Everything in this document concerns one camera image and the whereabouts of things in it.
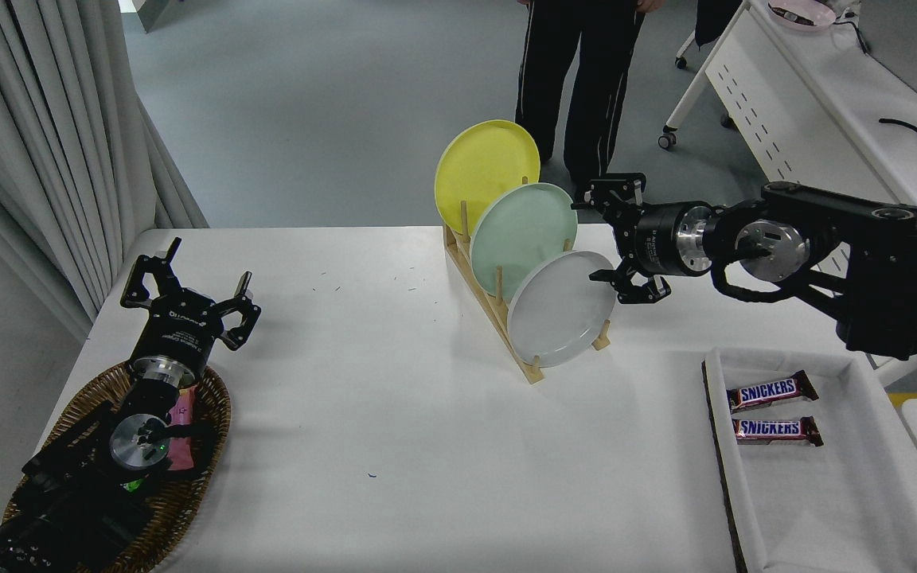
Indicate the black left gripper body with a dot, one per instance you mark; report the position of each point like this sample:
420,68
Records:
180,330

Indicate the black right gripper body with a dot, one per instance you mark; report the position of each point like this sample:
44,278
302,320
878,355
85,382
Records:
653,239

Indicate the grey plate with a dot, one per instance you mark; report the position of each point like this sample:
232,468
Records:
558,314

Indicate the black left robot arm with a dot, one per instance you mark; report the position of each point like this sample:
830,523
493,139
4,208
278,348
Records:
68,493

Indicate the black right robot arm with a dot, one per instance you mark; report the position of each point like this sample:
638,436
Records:
888,263

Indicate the pale green plate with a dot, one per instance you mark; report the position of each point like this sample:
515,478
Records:
518,235

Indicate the yellow plate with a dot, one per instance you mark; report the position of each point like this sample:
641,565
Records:
478,163

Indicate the wooden plate rack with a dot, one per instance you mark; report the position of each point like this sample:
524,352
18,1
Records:
478,290

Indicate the person's left hand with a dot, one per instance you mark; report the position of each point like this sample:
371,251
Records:
652,4

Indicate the pink snack packet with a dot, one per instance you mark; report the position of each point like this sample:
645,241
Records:
181,438

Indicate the person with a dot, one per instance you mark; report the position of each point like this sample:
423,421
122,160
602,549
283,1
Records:
586,79

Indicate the brown wicker basket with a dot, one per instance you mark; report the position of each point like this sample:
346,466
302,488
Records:
196,485

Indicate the brown Snickers bar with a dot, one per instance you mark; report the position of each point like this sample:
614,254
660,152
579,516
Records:
777,430
771,391

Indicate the pale grey curtain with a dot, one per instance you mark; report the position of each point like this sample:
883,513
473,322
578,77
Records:
37,135

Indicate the black garment on chair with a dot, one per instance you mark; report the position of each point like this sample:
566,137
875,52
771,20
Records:
715,20

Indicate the white desk with perforated panel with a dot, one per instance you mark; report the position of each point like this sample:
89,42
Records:
825,103

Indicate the pink bowl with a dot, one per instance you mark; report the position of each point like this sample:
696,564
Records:
801,16

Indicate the white tray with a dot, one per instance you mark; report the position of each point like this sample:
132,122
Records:
817,509

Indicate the grey laptop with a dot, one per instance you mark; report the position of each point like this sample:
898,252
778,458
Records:
908,44

